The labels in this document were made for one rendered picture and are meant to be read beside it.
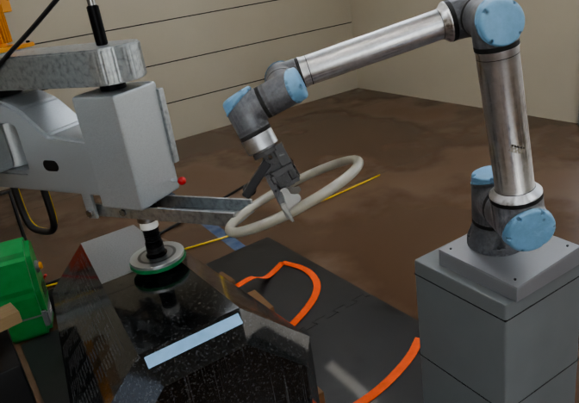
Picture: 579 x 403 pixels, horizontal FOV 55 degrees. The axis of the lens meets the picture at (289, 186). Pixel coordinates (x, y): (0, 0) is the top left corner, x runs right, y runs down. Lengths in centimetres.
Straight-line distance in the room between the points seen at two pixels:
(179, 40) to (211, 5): 62
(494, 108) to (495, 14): 25
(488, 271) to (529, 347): 30
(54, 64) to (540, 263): 172
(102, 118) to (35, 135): 39
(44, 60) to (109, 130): 33
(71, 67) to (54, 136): 33
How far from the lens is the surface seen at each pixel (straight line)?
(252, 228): 157
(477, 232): 197
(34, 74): 216
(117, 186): 205
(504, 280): 186
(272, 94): 145
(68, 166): 222
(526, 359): 207
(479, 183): 188
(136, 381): 184
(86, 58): 195
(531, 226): 174
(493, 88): 158
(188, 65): 737
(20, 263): 371
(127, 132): 195
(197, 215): 193
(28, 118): 231
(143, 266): 219
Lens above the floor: 190
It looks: 21 degrees down
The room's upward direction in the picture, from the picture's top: 9 degrees counter-clockwise
